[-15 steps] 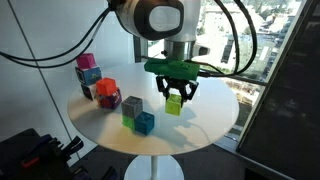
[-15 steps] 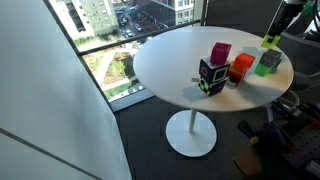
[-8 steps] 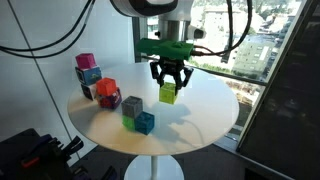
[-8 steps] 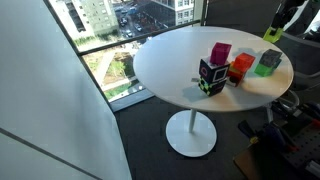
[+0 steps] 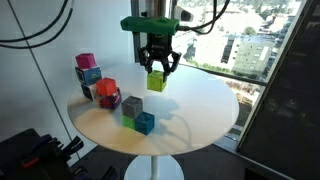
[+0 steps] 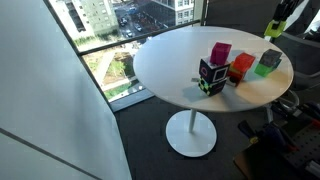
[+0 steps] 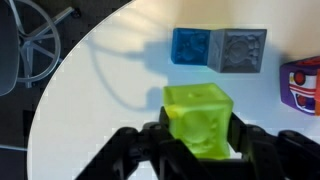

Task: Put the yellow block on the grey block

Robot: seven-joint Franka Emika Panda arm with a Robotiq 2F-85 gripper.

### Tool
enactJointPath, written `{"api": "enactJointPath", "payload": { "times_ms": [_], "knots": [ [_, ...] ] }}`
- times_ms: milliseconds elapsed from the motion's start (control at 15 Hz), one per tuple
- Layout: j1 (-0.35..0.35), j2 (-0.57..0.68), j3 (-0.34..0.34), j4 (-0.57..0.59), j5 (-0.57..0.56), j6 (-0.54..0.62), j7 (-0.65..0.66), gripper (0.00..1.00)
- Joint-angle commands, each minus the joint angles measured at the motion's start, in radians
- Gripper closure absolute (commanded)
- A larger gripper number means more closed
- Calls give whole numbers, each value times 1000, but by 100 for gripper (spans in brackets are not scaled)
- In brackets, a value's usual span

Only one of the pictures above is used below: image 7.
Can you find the yellow translucent block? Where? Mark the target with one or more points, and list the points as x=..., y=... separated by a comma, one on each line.
x=198, y=120

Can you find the office chair base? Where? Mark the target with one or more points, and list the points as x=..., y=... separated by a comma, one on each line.
x=31, y=40

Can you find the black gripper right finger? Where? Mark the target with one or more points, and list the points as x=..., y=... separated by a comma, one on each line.
x=280, y=156

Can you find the purple red patterned cube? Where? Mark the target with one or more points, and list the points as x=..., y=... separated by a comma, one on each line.
x=296, y=86

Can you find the blue block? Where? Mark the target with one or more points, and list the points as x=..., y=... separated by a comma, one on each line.
x=190, y=46

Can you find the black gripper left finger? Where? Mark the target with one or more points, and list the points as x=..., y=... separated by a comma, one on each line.
x=143, y=153

